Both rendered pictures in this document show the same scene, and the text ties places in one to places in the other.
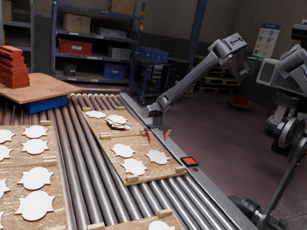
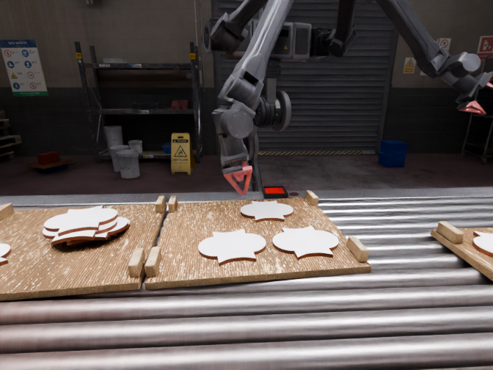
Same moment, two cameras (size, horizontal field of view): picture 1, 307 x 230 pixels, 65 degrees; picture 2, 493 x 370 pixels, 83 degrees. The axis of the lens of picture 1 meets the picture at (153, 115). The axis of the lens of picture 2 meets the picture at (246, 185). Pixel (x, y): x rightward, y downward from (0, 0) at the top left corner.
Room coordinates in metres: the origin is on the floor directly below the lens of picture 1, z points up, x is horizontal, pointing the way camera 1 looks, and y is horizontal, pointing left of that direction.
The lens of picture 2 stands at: (0.90, 0.57, 1.25)
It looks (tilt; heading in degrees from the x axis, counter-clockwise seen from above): 19 degrees down; 296
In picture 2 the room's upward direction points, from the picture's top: straight up
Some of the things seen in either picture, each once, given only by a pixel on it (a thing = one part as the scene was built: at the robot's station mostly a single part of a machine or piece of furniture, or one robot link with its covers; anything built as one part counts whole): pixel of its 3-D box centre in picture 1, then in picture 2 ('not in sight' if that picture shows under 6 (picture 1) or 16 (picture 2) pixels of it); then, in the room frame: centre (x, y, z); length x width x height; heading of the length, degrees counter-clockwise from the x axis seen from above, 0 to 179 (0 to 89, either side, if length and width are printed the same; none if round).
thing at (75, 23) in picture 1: (76, 23); not in sight; (5.35, 1.96, 1.26); 0.49 x 0.38 x 0.34; 124
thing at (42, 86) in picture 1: (31, 85); not in sight; (1.65, 0.91, 1.03); 0.50 x 0.50 x 0.02; 63
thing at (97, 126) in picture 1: (113, 122); (60, 241); (1.51, 0.26, 0.93); 0.41 x 0.35 x 0.02; 33
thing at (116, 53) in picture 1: (119, 52); not in sight; (5.74, 1.06, 0.76); 0.50 x 0.36 x 0.24; 124
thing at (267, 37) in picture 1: (265, 42); (23, 68); (6.62, -2.47, 1.55); 0.61 x 0.02 x 0.91; 28
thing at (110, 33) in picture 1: (111, 33); not in sight; (5.64, 1.26, 1.16); 0.60 x 0.40 x 0.15; 120
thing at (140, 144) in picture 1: (139, 155); (250, 230); (1.15, 0.03, 0.93); 0.41 x 0.35 x 0.02; 32
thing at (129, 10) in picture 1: (120, 6); not in sight; (5.71, 1.13, 1.74); 0.50 x 0.38 x 0.32; 118
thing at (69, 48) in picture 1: (75, 46); not in sight; (5.32, 1.94, 0.78); 0.66 x 0.45 x 0.28; 118
